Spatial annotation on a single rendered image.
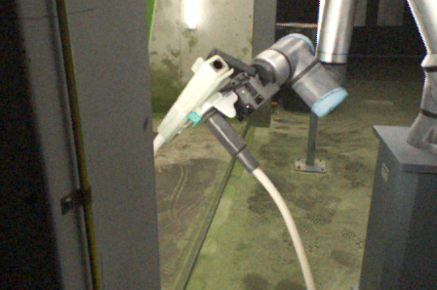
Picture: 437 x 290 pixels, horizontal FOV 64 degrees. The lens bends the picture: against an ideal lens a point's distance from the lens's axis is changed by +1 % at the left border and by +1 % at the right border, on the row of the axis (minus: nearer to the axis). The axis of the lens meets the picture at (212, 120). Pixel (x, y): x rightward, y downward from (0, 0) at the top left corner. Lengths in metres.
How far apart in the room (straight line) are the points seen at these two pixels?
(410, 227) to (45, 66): 0.95
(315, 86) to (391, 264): 0.54
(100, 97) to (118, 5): 0.08
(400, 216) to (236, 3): 2.38
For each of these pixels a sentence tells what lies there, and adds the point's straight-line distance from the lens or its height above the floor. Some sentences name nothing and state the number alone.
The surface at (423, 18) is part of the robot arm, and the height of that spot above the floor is 0.97.
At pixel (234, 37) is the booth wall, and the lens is 3.09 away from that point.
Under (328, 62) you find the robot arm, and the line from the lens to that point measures 0.99.
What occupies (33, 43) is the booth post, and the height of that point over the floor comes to 0.96.
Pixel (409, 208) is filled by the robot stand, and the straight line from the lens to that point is 1.03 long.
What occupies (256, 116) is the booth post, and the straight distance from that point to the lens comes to 3.19.
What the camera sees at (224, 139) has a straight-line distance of 0.69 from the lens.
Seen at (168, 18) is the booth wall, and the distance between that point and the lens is 3.24.
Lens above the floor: 0.98
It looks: 17 degrees down
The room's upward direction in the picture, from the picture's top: straight up
